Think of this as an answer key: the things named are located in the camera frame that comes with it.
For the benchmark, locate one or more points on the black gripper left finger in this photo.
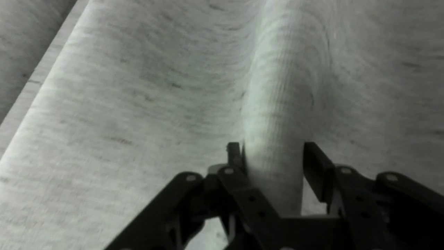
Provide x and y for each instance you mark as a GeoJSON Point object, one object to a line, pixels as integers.
{"type": "Point", "coordinates": [240, 208]}

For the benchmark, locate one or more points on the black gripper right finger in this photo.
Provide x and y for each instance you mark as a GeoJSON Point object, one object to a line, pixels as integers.
{"type": "Point", "coordinates": [369, 213]}

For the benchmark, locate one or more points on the grey woven curtain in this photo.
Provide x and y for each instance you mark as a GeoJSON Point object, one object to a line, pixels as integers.
{"type": "Point", "coordinates": [139, 92]}

